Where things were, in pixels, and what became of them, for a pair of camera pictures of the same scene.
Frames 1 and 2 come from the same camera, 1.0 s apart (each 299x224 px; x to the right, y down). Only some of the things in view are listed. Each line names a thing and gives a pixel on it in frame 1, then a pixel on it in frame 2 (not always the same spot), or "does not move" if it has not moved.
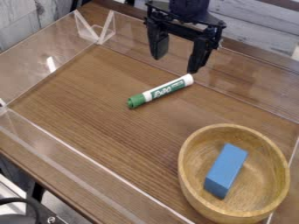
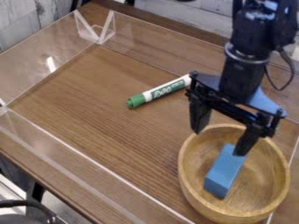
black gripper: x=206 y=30 -> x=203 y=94
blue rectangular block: x=227 y=164 does not move
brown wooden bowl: x=261 y=185 does not move
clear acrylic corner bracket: x=97 y=33 does not move
